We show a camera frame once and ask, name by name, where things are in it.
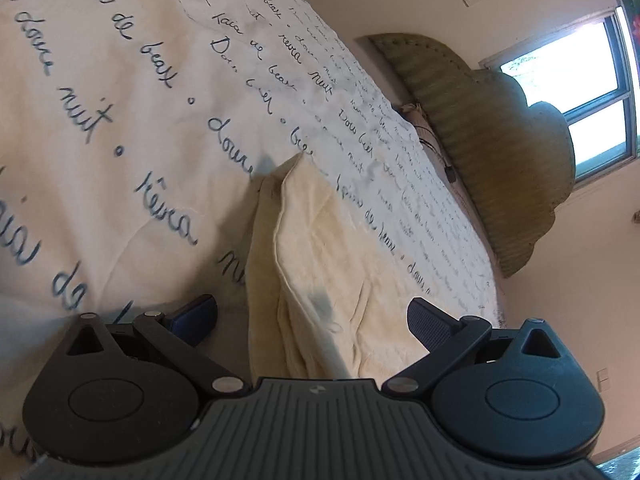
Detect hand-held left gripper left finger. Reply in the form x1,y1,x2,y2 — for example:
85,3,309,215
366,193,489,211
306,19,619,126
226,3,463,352
66,295,250,400

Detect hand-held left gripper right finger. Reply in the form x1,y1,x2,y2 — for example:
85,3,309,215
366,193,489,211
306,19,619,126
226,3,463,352
381,297,564,400

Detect cream pants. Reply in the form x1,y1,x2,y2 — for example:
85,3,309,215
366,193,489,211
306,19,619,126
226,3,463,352
248,152,431,382

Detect green padded headboard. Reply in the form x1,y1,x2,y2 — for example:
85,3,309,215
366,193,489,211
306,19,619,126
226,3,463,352
367,33,577,279

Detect patterned pillow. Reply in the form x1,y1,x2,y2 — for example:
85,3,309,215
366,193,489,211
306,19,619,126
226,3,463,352
395,102,453,171

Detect white script printed blanket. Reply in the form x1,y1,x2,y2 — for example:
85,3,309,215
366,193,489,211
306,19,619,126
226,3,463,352
0,0,503,480

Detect window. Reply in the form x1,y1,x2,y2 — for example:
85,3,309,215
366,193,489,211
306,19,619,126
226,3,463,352
479,9,640,187

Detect black cable with switch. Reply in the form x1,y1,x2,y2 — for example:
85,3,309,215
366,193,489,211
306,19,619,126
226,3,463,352
417,137,458,184

